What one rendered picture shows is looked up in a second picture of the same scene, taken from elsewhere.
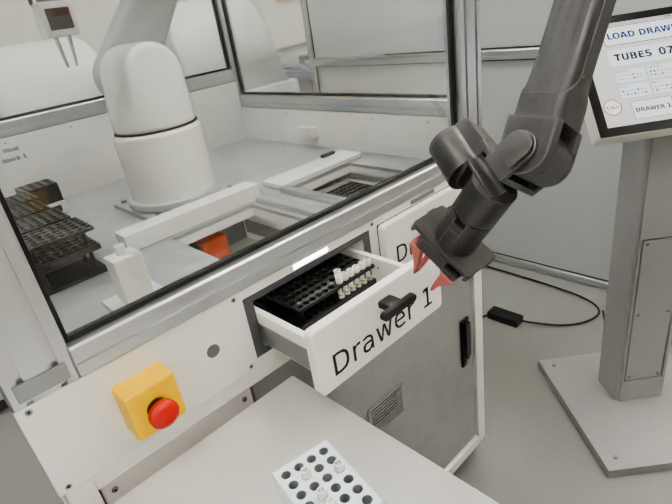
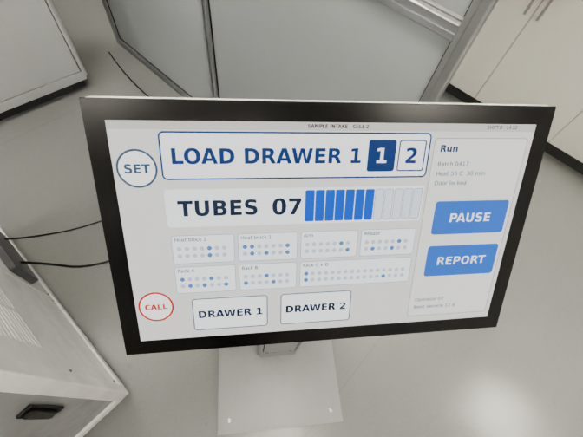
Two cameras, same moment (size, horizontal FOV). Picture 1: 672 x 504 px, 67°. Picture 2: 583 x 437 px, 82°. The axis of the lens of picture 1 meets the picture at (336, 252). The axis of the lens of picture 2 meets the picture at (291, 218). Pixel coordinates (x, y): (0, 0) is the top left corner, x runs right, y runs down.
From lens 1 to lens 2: 130 cm
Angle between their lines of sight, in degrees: 35
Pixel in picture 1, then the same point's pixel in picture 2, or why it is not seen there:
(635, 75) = (212, 251)
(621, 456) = (233, 420)
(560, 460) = (190, 411)
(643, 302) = not seen: hidden behind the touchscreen
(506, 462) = (146, 409)
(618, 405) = (257, 361)
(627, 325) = not seen: hidden behind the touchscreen
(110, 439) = not seen: outside the picture
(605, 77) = (152, 248)
